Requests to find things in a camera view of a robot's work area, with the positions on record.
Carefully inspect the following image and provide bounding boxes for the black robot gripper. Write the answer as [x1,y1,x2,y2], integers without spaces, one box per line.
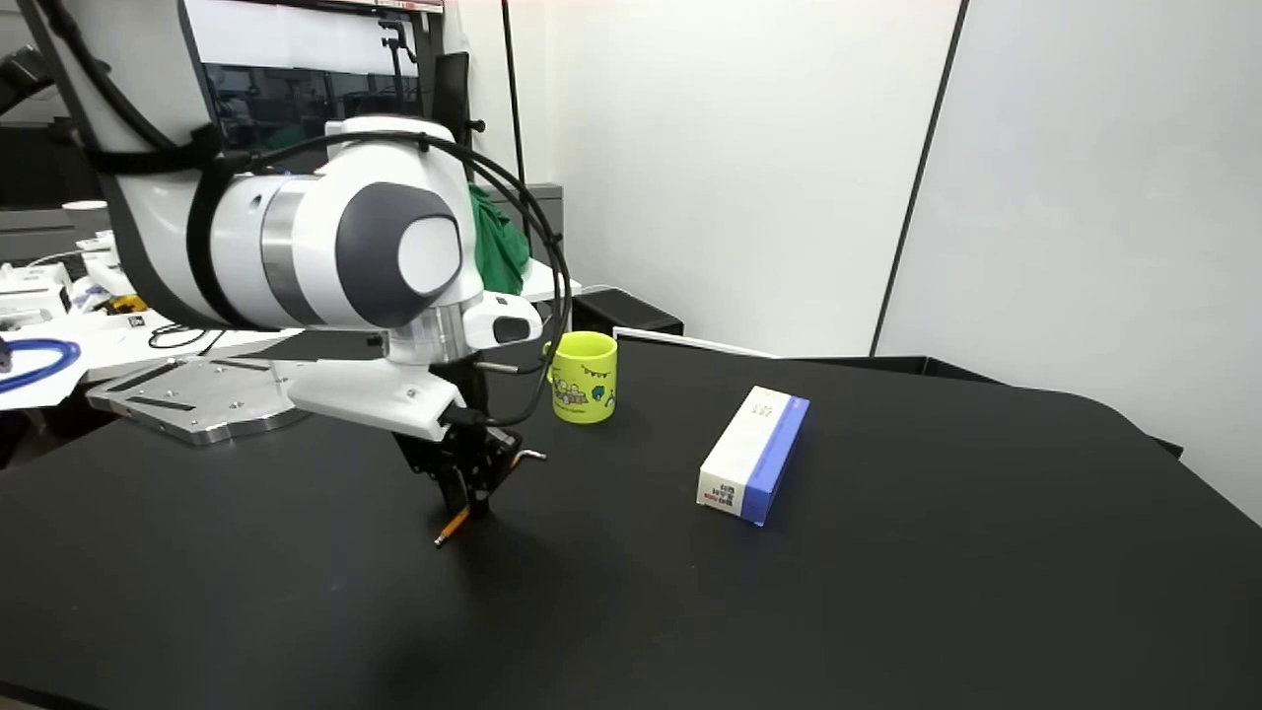
[392,404,553,520]

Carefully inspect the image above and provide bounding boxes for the yellow-green mug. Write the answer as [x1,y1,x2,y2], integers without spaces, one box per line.
[543,328,622,428]

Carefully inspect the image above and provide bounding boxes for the small black cabinet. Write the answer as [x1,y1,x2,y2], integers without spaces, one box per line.
[568,282,692,339]

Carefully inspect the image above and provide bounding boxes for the green cloth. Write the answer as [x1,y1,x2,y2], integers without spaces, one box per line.
[464,180,533,298]

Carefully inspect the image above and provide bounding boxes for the white and blue carton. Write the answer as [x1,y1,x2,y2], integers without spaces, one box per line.
[693,383,818,533]

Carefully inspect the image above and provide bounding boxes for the silver metal mounting plate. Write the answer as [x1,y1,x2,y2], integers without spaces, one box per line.
[83,350,319,448]

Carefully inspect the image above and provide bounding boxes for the white desk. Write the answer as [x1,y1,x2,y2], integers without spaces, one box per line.
[0,231,308,415]

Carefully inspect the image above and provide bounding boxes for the black computer monitor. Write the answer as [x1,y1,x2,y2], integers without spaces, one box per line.
[179,0,453,151]

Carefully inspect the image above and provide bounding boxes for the thin black vertical pole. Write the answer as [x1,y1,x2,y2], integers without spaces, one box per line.
[871,0,973,357]

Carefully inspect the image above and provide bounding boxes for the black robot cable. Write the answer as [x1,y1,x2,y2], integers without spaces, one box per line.
[77,122,580,432]

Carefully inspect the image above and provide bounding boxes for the blue cable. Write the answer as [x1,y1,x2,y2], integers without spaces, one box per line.
[0,335,87,404]

